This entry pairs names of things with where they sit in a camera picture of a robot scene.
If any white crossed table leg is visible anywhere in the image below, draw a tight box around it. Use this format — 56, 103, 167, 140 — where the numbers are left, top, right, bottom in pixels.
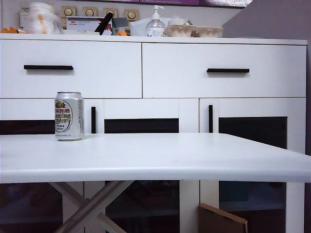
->
48, 181, 128, 233
52, 180, 135, 233

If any beige square knob plate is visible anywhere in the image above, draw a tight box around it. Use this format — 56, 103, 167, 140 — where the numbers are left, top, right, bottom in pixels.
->
82, 6, 98, 17
124, 9, 140, 20
103, 7, 119, 18
60, 5, 77, 17

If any white box with red print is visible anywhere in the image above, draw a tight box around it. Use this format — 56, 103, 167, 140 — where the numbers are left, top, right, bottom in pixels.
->
66, 16, 114, 32

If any silver beer can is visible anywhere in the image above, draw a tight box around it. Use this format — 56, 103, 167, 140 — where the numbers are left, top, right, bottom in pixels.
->
54, 91, 85, 142

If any beige egg carton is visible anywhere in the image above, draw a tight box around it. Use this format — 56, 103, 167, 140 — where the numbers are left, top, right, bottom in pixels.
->
163, 23, 224, 38

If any grey card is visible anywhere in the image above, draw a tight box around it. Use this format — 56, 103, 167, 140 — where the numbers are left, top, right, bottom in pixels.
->
112, 17, 127, 27

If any orange flat object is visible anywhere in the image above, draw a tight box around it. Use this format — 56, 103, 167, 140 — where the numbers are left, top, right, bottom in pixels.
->
116, 28, 135, 37
0, 26, 25, 34

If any white cabinet drawer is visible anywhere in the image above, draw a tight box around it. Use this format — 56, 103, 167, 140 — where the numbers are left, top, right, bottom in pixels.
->
142, 43, 307, 99
0, 39, 143, 99

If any brown cardboard piece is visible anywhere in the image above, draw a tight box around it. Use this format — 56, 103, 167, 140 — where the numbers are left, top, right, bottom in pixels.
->
198, 203, 248, 233

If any purple wall poster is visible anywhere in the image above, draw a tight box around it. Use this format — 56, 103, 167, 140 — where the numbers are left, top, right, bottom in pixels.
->
139, 0, 253, 7

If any white sideboard cabinet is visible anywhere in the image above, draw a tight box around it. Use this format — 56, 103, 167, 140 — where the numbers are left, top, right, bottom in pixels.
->
0, 33, 307, 233

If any white plastic bag bundle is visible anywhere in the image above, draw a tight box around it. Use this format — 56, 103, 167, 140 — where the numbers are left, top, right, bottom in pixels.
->
23, 1, 63, 34

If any black bar drawer handle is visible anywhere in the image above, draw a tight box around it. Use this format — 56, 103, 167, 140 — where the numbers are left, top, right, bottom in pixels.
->
23, 65, 74, 71
206, 68, 250, 74

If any black stick object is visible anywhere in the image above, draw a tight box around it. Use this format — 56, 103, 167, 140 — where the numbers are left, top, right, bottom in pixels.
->
94, 13, 115, 33

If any white glass-panel cabinet door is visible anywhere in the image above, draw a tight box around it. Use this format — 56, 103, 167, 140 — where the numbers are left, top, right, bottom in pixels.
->
0, 98, 83, 233
199, 98, 307, 233
82, 98, 200, 233

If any clear pump sanitizer bottle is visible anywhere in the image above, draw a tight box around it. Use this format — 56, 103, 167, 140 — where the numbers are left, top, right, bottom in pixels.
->
145, 5, 165, 37

